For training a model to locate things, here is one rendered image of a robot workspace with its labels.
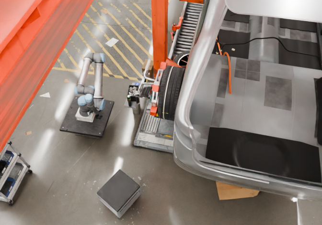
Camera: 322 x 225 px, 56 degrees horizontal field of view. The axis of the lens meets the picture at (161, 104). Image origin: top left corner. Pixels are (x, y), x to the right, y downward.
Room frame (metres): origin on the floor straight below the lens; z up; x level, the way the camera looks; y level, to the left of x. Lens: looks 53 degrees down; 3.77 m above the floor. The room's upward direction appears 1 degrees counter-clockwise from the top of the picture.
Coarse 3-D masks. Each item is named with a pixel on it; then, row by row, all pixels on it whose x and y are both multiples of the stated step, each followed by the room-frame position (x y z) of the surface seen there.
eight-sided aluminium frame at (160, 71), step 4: (160, 72) 2.48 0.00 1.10; (156, 76) 2.41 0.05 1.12; (160, 76) 2.41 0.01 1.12; (156, 80) 2.35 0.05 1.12; (160, 80) 2.35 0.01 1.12; (156, 84) 2.29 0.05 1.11; (152, 96) 2.20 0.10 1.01; (156, 96) 2.19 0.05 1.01; (152, 100) 2.16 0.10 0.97; (156, 100) 2.16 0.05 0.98; (152, 104) 2.15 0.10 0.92; (156, 104) 2.14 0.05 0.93
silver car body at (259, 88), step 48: (240, 0) 1.36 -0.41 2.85; (288, 0) 1.31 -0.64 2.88; (192, 48) 2.24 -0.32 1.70; (240, 48) 3.21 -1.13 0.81; (288, 48) 3.20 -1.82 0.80; (192, 96) 1.66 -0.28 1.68; (240, 96) 2.16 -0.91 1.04; (288, 96) 2.15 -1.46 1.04; (192, 144) 1.30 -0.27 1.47; (240, 144) 1.63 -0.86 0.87; (288, 144) 1.60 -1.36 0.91; (288, 192) 1.02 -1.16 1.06
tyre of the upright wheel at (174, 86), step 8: (168, 72) 2.42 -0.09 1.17; (176, 72) 2.41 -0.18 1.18; (176, 80) 2.30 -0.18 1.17; (160, 88) 2.23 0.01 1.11; (168, 88) 2.21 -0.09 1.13; (176, 88) 2.20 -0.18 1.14; (160, 96) 2.15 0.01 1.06; (168, 96) 2.14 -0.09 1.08; (176, 96) 2.13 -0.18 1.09; (160, 104) 2.10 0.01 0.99; (168, 104) 2.08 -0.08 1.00; (176, 104) 2.07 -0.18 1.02; (160, 112) 2.07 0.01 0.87; (168, 112) 2.05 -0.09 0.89
